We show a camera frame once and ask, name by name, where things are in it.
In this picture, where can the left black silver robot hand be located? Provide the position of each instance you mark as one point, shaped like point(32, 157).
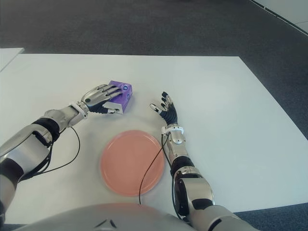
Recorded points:
point(96, 95)

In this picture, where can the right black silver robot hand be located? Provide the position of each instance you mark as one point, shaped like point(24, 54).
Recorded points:
point(169, 115)

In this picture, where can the purple tissue paper pack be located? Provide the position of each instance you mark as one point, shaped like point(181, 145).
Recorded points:
point(121, 98)

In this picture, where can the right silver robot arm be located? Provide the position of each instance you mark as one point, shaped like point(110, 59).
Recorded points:
point(190, 183)

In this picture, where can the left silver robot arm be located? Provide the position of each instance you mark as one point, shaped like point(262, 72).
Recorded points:
point(36, 139)

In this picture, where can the round pink plate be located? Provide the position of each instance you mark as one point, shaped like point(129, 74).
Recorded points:
point(130, 163)

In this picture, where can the neighbouring white table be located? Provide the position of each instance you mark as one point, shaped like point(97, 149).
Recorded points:
point(8, 56)

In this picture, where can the grey robot torso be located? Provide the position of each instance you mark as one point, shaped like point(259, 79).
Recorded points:
point(120, 216)

